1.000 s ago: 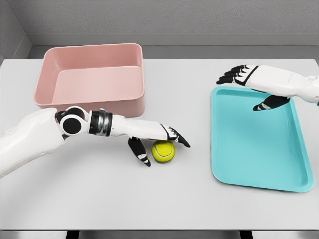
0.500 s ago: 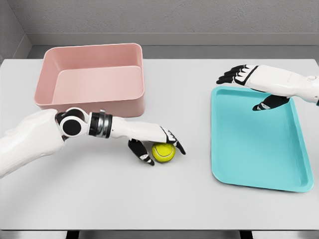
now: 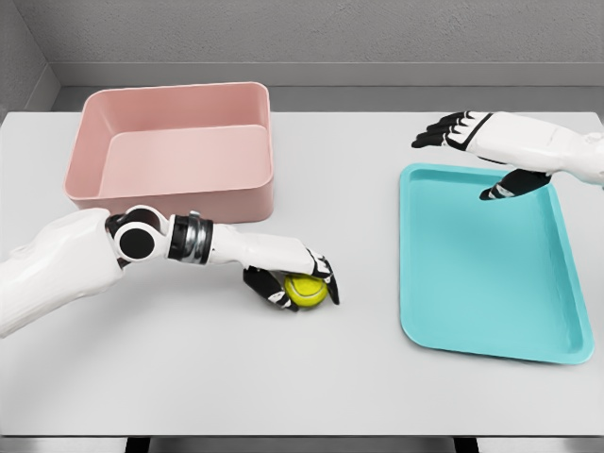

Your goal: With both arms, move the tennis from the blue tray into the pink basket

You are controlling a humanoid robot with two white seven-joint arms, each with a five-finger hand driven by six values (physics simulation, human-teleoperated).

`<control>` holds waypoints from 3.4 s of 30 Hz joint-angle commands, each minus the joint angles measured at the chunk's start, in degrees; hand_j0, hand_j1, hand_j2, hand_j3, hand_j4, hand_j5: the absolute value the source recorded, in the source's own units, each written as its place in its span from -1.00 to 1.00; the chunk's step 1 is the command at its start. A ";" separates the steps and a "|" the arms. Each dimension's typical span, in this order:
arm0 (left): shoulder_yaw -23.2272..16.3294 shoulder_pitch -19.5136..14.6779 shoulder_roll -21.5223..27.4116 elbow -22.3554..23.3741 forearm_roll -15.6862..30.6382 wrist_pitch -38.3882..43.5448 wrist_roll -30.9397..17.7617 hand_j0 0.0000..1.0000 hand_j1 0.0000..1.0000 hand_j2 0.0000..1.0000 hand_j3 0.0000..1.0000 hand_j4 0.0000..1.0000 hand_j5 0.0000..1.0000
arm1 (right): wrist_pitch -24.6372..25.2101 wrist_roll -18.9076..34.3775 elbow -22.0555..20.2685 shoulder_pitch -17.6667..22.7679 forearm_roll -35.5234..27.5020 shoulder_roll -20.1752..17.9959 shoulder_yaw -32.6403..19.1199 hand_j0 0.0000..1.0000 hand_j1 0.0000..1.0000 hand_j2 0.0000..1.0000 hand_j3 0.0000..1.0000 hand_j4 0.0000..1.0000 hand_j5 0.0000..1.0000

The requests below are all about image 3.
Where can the blue plastic tray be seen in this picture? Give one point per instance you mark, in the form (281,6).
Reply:
(486,269)

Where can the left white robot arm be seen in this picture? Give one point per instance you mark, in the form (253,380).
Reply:
(94,255)

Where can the pink plastic basket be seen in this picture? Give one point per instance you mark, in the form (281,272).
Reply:
(174,146)

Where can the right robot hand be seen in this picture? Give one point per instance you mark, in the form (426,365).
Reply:
(505,137)

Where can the yellow tennis ball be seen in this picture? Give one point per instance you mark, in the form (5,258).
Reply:
(306,292)

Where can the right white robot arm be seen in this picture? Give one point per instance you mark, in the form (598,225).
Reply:
(578,151)

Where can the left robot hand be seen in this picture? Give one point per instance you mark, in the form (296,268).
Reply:
(289,252)

